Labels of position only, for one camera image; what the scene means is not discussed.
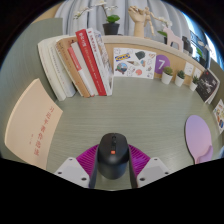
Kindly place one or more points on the small succulent in white pot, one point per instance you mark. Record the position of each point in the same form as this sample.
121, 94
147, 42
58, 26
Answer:
179, 80
194, 85
167, 77

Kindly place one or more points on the white book behind black book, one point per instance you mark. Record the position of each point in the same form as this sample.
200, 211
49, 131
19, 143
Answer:
216, 91

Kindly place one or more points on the red spine book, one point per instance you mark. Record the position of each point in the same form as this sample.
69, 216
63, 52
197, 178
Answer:
90, 60

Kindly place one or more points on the white wall socket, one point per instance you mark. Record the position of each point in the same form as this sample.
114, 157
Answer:
198, 73
189, 69

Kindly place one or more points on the purple mouse pad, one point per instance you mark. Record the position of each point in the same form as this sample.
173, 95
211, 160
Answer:
197, 136

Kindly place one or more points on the black computer mouse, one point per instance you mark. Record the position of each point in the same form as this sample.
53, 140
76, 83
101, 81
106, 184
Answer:
112, 160

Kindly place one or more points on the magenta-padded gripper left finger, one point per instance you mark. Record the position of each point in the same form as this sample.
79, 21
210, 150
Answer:
71, 171

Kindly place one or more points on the brown kraft cover book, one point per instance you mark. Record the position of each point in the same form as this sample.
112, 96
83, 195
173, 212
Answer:
68, 63

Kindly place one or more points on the black wooden horse figure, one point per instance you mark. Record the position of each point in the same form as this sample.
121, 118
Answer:
186, 43

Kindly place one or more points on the grey curtain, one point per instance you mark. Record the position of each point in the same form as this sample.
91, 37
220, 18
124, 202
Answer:
90, 18

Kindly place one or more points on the black cover book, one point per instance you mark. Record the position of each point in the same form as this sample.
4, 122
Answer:
206, 85

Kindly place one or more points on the white sticker sheet card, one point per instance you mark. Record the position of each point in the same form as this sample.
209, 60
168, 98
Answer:
133, 63

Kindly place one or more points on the purple round number sticker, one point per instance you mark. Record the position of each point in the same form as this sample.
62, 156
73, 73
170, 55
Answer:
162, 64

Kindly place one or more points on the wooden desk shelf ledge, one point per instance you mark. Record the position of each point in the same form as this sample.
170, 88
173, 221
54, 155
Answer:
140, 41

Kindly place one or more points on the wooden hand model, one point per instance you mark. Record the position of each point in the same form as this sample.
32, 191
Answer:
137, 20

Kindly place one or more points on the colourful food sticker sheet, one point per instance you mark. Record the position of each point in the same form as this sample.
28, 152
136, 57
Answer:
220, 116

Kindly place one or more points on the beige booklet with red text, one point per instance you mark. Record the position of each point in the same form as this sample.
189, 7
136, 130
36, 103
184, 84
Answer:
31, 126

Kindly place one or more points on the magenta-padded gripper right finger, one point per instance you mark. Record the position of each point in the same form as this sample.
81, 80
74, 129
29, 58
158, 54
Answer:
151, 171

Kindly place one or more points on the white orchid behind horse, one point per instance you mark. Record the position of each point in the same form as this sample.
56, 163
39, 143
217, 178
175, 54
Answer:
164, 32

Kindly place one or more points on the pink wooden horse figure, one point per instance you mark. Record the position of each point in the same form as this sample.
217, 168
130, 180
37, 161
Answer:
173, 38

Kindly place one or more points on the white orchid in black pot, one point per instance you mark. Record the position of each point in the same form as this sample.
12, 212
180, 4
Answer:
203, 60
111, 28

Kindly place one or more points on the wooden artist mannequin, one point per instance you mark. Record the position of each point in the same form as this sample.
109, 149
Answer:
150, 21

